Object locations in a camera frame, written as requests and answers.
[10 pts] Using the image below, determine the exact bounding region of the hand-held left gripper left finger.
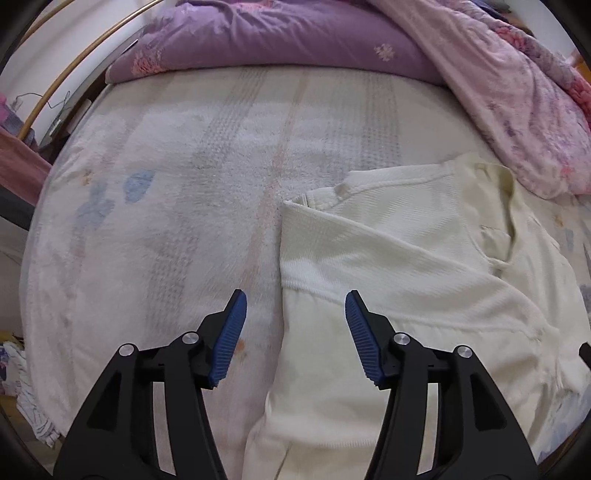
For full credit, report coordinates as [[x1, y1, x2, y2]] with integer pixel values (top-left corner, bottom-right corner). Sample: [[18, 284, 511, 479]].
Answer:
[[53, 289, 247, 480]]

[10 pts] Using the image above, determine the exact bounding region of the golden curved rail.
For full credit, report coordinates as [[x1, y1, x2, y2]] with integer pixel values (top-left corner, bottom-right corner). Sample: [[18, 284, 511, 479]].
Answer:
[[16, 7, 149, 139]]

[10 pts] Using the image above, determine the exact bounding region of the pink floral quilt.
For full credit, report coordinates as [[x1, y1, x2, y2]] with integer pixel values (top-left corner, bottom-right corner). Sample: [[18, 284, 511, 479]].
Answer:
[[365, 0, 591, 199]]

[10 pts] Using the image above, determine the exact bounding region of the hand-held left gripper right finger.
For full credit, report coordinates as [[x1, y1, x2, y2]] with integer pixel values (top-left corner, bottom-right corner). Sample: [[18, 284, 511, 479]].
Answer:
[[345, 290, 541, 480]]

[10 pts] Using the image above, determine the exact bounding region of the dusty pink cloth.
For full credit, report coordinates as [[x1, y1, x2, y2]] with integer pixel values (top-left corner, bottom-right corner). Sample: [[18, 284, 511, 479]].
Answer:
[[0, 127, 52, 208]]

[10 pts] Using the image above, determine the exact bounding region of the purple floral pillow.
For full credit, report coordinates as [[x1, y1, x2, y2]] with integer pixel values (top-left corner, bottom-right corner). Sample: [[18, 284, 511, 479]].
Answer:
[[105, 0, 445, 86]]

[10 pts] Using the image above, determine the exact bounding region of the white leaf-print bed blanket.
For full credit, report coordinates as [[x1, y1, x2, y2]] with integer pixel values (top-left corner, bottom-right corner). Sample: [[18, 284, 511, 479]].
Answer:
[[21, 65, 591, 480]]

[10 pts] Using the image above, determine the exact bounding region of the cream knit garment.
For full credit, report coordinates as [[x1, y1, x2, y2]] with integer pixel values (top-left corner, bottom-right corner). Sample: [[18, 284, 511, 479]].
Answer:
[[240, 152, 591, 480]]

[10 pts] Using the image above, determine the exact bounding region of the striped cloth pile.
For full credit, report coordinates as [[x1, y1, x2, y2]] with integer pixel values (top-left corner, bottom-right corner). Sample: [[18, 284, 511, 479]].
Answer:
[[0, 342, 64, 449]]

